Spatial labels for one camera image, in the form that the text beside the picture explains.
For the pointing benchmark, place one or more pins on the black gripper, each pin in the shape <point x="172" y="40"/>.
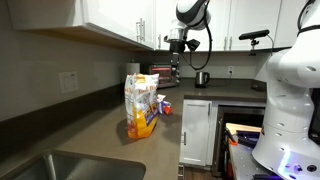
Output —
<point x="176" y="45"/>

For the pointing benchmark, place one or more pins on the orange white snack pack bag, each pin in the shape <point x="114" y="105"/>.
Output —
<point x="141" y="106"/>

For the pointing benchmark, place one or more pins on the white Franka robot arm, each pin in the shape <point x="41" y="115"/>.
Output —
<point x="290" y="100"/>

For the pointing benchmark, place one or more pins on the crumpled white blue red sachet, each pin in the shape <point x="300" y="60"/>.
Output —
<point x="163" y="106"/>

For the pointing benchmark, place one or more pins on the small dark countertop object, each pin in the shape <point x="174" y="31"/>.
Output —
<point x="256" y="87"/>

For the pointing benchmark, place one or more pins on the silver toaster oven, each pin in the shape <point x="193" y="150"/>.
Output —
<point x="163" y="75"/>

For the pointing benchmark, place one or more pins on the steel electric kettle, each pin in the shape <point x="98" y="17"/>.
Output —
<point x="201" y="80"/>

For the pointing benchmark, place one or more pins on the white paper towel roll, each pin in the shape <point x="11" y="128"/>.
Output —
<point x="132" y="71"/>

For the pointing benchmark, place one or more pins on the white lower cabinet door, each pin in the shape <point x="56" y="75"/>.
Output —
<point x="196" y="133"/>

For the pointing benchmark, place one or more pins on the white upper cabinet row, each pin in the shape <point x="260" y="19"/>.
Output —
<point x="250" y="20"/>

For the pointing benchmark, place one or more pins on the black orange tool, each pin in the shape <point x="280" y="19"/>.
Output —
<point x="231" y="137"/>

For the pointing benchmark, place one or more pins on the wooden board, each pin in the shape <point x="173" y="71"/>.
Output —
<point x="243" y="127"/>

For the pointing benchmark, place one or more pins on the robot mounting table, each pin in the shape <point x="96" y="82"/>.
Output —
<point x="243" y="163"/>

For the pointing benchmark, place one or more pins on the stainless steel sink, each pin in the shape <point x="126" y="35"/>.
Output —
<point x="83" y="166"/>

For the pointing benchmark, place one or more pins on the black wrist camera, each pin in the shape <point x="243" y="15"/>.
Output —
<point x="193" y="44"/>

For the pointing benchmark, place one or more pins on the white wall power outlet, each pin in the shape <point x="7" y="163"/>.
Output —
<point x="230" y="70"/>

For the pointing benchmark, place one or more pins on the black camera on stand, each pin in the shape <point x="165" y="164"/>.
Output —
<point x="254" y="34"/>

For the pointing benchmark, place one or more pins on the white upper wall cabinet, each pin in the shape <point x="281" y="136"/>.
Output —
<point x="110" y="16"/>

